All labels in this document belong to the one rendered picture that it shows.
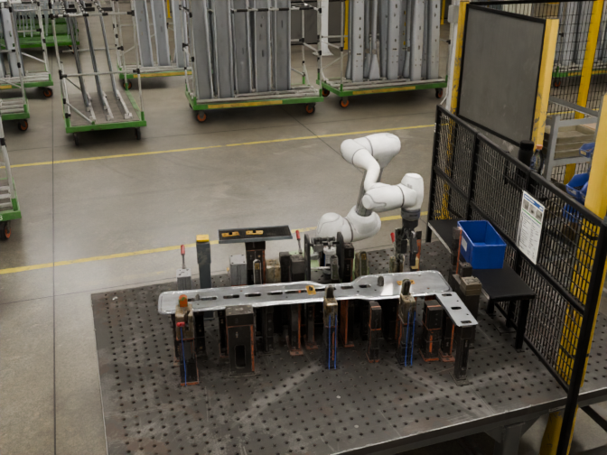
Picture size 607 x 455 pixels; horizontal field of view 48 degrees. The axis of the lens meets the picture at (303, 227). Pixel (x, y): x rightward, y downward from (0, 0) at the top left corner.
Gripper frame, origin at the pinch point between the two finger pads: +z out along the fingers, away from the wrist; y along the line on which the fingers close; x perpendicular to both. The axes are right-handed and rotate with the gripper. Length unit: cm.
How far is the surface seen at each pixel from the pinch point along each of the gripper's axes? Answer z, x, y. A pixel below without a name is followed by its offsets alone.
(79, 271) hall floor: 113, -196, -237
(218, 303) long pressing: 13, -91, 5
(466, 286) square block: 9.1, 23.6, 16.7
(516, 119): -9, 145, -194
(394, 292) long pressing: 13.8, -8.5, 8.7
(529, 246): -7, 54, 13
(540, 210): -27, 54, 18
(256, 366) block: 43, -75, 15
